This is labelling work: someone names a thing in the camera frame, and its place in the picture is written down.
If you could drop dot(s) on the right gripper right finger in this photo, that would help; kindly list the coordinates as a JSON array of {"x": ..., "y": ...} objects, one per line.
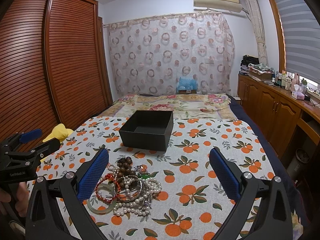
[{"x": 273, "y": 217}]

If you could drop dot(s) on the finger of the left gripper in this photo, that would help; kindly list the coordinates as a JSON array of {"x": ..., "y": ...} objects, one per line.
[
  {"x": 42, "y": 148},
  {"x": 27, "y": 136}
]

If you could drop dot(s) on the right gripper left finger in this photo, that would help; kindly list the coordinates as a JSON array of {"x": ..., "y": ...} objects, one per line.
[{"x": 44, "y": 219}]

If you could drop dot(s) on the green jade bangle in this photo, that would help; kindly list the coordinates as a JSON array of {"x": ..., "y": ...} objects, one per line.
[{"x": 103, "y": 201}]

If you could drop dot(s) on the silver chain jewelry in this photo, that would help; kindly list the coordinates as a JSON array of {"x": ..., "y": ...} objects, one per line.
[{"x": 143, "y": 202}]

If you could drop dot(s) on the black square jewelry box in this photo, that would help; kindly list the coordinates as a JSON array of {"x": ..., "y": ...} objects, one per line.
[{"x": 148, "y": 130}]

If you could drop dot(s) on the green gem jewelry piece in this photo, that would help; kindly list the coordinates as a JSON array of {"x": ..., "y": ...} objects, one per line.
[{"x": 142, "y": 171}]

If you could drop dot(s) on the person's left hand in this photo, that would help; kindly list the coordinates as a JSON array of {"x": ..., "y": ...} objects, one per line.
[{"x": 21, "y": 198}]

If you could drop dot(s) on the yellow plush toy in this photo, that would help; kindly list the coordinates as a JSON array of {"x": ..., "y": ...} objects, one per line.
[{"x": 59, "y": 132}]

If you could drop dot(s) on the dark blue bed sheet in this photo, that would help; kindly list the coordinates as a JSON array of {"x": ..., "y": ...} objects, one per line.
[{"x": 294, "y": 196}]

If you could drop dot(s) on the orange print white cloth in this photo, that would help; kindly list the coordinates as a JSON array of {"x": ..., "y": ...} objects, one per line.
[{"x": 192, "y": 203}]

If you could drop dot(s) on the brown louvered wardrobe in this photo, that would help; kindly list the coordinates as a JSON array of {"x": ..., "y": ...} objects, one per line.
[{"x": 53, "y": 66}]

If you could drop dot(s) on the wooden sideboard cabinet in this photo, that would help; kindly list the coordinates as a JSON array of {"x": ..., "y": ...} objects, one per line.
[{"x": 286, "y": 123}]

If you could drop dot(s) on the floral bed quilt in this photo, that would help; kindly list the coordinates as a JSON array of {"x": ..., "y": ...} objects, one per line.
[{"x": 183, "y": 106}]

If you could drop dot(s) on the pink tissue box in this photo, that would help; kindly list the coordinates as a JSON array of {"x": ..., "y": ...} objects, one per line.
[{"x": 297, "y": 92}]

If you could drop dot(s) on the bottles on sideboard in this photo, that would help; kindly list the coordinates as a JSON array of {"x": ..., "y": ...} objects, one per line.
[{"x": 283, "y": 81}]

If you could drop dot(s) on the pink figurine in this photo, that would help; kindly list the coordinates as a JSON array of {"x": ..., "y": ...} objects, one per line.
[{"x": 295, "y": 83}]

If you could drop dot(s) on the small cardboard box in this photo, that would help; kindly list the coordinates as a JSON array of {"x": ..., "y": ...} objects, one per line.
[{"x": 191, "y": 91}]

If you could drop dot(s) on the stack of folded clothes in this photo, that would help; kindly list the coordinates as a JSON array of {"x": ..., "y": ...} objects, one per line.
[{"x": 250, "y": 66}]

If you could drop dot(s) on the blue plush toy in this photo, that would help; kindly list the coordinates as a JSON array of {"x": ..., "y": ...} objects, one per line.
[{"x": 186, "y": 84}]

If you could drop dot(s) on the pink circle pattern curtain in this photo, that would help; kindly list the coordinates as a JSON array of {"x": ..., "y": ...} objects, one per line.
[{"x": 149, "y": 55}]

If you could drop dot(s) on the grey window blind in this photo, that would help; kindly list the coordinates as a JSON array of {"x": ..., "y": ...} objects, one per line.
[{"x": 301, "y": 38}]

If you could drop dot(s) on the beige side curtain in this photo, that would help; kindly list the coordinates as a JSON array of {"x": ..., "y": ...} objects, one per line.
[{"x": 258, "y": 28}]

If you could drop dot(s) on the wall air conditioner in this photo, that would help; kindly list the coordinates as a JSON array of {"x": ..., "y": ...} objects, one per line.
[{"x": 230, "y": 5}]

